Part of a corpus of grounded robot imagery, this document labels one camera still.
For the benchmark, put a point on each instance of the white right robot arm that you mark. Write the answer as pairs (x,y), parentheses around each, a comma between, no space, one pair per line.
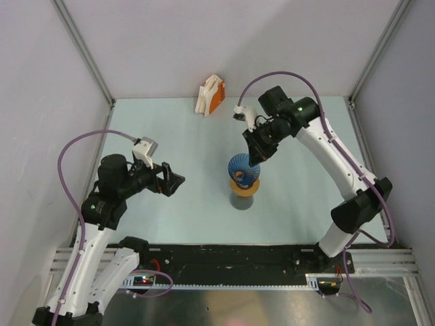
(363,193)

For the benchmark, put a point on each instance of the white cable duct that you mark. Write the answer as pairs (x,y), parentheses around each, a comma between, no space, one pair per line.
(310,285)

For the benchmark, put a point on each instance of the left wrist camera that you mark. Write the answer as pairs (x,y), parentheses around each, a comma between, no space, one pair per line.
(143,150)

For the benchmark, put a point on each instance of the blue glass dripper cone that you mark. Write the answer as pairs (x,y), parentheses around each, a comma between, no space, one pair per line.
(241,172)

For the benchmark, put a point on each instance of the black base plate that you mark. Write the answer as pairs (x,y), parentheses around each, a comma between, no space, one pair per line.
(243,265)

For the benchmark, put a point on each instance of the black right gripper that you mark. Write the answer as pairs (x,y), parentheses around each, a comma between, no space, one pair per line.
(258,152)

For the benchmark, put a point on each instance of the aluminium frame rail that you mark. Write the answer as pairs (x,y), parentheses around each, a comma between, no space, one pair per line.
(62,256)

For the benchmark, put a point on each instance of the orange filter box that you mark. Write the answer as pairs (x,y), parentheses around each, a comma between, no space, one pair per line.
(217,97)

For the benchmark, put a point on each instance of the white paper coffee filters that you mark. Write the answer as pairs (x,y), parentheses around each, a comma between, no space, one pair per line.
(205,94)

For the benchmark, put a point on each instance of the glass beaker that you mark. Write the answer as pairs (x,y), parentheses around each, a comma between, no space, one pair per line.
(241,203)

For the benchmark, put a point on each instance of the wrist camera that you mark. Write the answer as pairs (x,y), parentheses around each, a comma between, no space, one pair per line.
(246,114)
(143,150)

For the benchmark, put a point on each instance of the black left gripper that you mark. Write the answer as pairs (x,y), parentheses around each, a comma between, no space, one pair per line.
(173,178)

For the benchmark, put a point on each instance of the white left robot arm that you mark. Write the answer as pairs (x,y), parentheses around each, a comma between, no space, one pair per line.
(83,294)

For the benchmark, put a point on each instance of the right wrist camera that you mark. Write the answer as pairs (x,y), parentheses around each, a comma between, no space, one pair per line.
(246,114)

